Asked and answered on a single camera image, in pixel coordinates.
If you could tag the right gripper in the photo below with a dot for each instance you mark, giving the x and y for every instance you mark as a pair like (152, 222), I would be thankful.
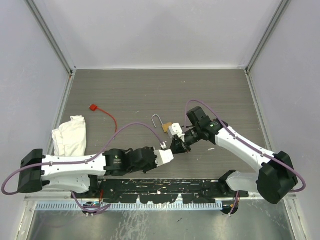
(177, 147)

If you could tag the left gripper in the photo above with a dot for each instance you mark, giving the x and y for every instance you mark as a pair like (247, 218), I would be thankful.
(154, 164)

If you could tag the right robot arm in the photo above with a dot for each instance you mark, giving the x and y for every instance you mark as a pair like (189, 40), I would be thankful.
(273, 178)

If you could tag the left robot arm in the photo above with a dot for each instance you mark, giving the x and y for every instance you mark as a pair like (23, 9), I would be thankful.
(41, 171)

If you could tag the brass padlock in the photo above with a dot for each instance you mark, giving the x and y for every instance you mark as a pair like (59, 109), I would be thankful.
(165, 126)

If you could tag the white cloth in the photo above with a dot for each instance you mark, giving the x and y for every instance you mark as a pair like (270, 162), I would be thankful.
(70, 138)

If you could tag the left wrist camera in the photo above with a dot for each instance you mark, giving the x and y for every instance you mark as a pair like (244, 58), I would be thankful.
(164, 155)

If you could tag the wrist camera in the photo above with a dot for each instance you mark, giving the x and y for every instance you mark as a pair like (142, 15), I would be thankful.
(164, 155)
(175, 130)

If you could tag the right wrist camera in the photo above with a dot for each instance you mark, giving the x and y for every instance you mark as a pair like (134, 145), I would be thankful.
(175, 130)

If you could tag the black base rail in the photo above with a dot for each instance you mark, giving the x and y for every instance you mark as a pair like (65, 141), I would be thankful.
(160, 191)

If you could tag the slotted cable duct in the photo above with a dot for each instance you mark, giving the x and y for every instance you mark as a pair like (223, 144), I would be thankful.
(176, 206)

